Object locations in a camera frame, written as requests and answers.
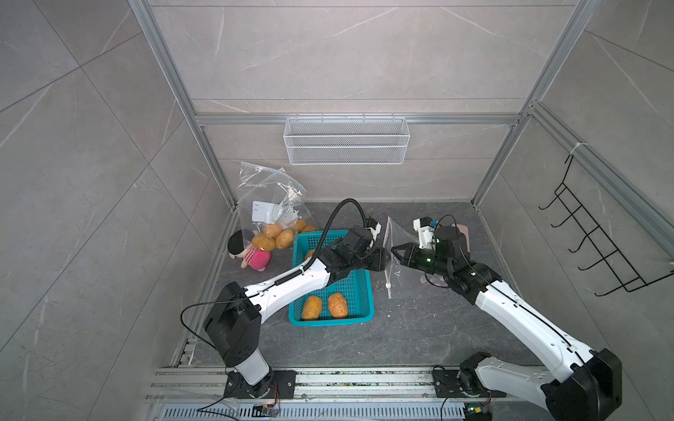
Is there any black corrugated cable hose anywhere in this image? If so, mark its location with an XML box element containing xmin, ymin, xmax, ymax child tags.
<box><xmin>302</xmin><ymin>198</ymin><xmax>370</xmax><ymax>272</ymax></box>

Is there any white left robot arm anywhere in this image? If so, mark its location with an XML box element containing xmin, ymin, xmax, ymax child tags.
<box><xmin>204</xmin><ymin>242</ymin><xmax>390</xmax><ymax>397</ymax></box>

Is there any wrinkled brown potato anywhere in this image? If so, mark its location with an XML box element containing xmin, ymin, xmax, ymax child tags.
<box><xmin>328</xmin><ymin>292</ymin><xmax>349</xmax><ymax>319</ymax></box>

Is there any plush doll pink black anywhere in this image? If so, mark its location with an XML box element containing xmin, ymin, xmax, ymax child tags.
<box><xmin>227</xmin><ymin>230</ymin><xmax>271</xmax><ymax>272</ymax></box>

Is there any smooth brown potato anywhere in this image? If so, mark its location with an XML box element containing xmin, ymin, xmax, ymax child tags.
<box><xmin>251</xmin><ymin>233</ymin><xmax>276</xmax><ymax>252</ymax></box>

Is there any clear zipper bag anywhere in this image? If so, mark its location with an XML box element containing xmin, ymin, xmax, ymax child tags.
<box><xmin>292</xmin><ymin>203</ymin><xmax>318</xmax><ymax>233</ymax></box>
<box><xmin>236</xmin><ymin>162</ymin><xmax>307</xmax><ymax>236</ymax></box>

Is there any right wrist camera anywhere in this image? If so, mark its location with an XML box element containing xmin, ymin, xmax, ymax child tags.
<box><xmin>414</xmin><ymin>217</ymin><xmax>437</xmax><ymax>249</ymax></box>

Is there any long yellow potato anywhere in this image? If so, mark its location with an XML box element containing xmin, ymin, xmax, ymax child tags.
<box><xmin>301</xmin><ymin>296</ymin><xmax>323</xmax><ymax>321</ymax></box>

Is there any teal plastic basket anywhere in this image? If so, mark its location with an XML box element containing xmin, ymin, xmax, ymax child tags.
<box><xmin>288</xmin><ymin>230</ymin><xmax>375</xmax><ymax>327</ymax></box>

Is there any black wire hook rack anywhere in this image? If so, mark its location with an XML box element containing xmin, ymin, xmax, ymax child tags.
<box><xmin>538</xmin><ymin>154</ymin><xmax>673</xmax><ymax>298</ymax></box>

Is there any pink rectangular box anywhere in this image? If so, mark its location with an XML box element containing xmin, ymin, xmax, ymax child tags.
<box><xmin>456</xmin><ymin>224</ymin><xmax>470</xmax><ymax>251</ymax></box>

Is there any white wire mesh shelf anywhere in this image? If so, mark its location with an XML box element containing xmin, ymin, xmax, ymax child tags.
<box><xmin>284</xmin><ymin>117</ymin><xmax>411</xmax><ymax>166</ymax></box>

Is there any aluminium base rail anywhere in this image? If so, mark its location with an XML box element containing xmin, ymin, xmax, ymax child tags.
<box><xmin>137</xmin><ymin>366</ymin><xmax>552</xmax><ymax>420</ymax></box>

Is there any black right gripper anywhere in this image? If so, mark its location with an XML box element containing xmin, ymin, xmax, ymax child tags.
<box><xmin>391</xmin><ymin>243</ymin><xmax>451</xmax><ymax>280</ymax></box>

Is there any pink dotted clear bag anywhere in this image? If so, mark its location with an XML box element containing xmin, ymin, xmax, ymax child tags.
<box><xmin>384</xmin><ymin>217</ymin><xmax>433</xmax><ymax>300</ymax></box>

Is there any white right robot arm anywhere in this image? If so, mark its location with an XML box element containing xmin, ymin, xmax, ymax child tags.
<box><xmin>391</xmin><ymin>224</ymin><xmax>623</xmax><ymax>420</ymax></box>

